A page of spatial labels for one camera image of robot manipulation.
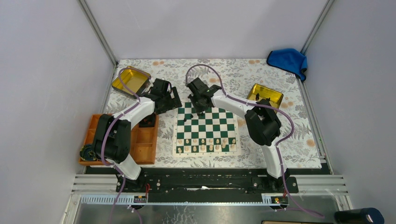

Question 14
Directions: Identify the blue cloth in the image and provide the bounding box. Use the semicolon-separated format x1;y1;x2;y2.
267;48;308;82

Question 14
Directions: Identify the wooden compartment tray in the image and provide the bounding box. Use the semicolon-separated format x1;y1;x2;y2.
78;114;159;166

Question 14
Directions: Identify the black tape roll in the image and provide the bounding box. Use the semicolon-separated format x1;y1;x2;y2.
79;144;97;161

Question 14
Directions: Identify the dark cylinder bottle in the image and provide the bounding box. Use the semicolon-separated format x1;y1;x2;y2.
334;208;385;224

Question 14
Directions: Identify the gold tin left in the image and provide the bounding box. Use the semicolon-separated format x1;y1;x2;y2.
111;66;151;99

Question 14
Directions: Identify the gold tin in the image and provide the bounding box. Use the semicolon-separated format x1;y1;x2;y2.
111;66;151;99
247;84;283;108

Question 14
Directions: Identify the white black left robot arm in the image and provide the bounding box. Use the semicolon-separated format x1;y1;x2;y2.
92;78;182;192

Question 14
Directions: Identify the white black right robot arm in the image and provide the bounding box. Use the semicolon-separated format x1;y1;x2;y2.
186;78;286;192

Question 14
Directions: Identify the gold tin right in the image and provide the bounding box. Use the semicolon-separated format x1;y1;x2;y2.
247;84;283;108

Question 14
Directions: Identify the green white chess board mat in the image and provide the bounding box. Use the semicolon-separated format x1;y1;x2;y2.
172;102;241;157

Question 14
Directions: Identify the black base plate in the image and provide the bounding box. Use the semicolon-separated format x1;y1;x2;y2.
116;168;299;193

